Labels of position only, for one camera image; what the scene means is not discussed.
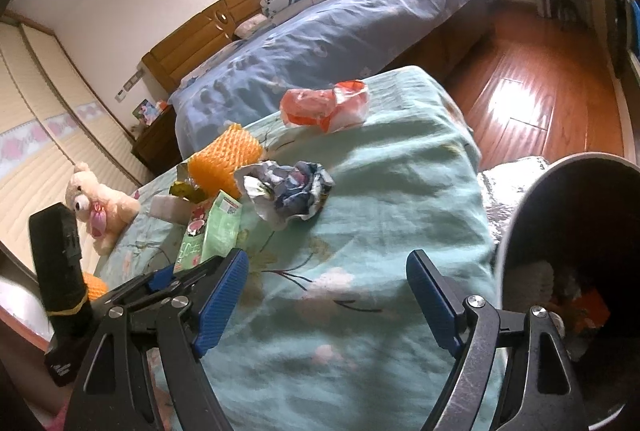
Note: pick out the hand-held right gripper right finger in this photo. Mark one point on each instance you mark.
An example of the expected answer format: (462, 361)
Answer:
(435, 306)

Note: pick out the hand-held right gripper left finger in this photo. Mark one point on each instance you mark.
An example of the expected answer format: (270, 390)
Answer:
(222, 301)

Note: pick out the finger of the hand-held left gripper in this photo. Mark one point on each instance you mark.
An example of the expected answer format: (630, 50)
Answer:
(160, 280)
(197, 273)

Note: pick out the green packet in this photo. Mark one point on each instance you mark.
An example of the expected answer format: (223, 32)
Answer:
(215, 226)

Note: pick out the small white box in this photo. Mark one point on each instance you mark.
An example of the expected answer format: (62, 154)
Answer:
(167, 208)

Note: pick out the yellow green wrapper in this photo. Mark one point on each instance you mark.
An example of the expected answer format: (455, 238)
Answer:
(185, 190)

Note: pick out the white foam net sleeve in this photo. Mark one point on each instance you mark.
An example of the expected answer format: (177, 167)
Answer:
(535, 281)

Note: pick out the orange foam net sleeve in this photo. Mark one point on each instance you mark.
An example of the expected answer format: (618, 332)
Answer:
(95, 286)
(225, 161)

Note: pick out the blue wrapper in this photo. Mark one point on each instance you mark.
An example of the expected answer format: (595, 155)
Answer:
(290, 191)

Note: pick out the red snack bag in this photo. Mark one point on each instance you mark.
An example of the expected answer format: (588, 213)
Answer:
(592, 311)

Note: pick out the round grey trash bin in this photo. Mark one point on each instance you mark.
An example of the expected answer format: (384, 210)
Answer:
(575, 211)

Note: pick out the orange and white package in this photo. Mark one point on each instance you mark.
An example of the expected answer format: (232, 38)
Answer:
(320, 106)

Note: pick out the cream teddy bear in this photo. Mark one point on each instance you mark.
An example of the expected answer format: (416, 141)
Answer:
(100, 206)

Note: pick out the silver foil bag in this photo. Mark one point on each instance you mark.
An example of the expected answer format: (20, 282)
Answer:
(500, 196)

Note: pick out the wooden nightstand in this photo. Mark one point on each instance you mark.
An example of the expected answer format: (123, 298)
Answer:
(155, 146)

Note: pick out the teal floral bedsheet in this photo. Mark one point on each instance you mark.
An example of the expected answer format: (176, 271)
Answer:
(400, 171)

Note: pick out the white sliding closet door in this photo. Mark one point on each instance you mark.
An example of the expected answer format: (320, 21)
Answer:
(40, 121)

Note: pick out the brown wooden headboard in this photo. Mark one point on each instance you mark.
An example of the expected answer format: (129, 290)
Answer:
(200, 36)

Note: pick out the small pink white pillow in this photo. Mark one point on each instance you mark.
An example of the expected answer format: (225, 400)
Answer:
(252, 27)

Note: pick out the bed with blue sheet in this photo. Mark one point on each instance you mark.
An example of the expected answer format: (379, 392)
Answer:
(325, 36)

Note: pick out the black television cabinet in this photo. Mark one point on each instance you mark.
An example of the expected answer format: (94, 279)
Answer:
(622, 21)

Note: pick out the photo frame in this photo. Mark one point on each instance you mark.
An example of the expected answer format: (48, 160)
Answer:
(147, 111)

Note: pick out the wall switch panel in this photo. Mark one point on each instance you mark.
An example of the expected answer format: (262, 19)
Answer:
(129, 85)

